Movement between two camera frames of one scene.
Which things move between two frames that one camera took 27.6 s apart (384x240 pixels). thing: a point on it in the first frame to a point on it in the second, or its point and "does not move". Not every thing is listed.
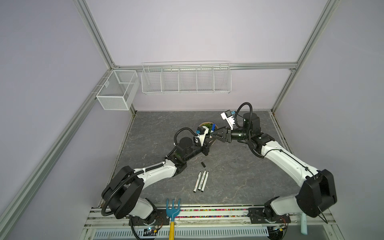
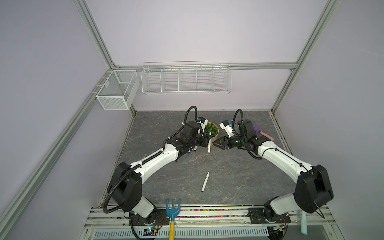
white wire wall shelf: (209, 77) does not move
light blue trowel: (303, 224) does not move
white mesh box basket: (118, 91) does not move
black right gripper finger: (223, 129) to (222, 141)
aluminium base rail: (223, 223) does not move
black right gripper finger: (221, 138) to (222, 145)
